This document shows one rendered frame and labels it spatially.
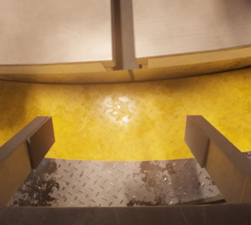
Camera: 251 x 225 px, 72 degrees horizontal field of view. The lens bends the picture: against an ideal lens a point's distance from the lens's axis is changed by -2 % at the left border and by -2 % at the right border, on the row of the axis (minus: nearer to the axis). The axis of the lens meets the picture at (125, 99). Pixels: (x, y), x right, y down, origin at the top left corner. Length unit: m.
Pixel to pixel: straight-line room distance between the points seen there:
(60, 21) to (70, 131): 0.41
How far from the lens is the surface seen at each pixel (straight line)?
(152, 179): 0.66
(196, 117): 0.16
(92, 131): 0.66
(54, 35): 0.40
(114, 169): 0.66
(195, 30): 0.37
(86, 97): 0.67
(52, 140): 0.17
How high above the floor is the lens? 0.63
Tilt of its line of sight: 81 degrees down
